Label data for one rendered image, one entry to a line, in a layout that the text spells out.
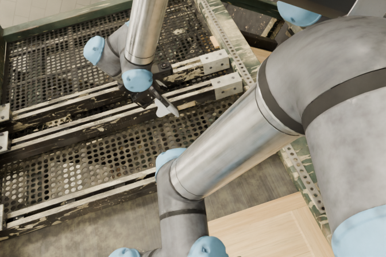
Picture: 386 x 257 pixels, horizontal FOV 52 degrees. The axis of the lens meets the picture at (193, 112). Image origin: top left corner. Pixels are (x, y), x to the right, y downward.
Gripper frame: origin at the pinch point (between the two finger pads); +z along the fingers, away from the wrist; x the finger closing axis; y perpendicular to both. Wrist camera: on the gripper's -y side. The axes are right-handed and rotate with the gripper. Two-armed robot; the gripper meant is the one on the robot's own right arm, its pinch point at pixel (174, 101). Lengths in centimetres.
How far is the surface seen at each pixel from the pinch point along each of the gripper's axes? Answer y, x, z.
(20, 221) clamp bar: 67, 6, -10
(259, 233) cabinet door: 5, 39, 34
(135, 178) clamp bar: 30.4, 5.4, 10.7
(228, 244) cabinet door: 15.0, 38.2, 28.3
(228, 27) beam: -29, -64, 38
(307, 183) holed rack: -16, 31, 40
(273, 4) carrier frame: -59, -116, 87
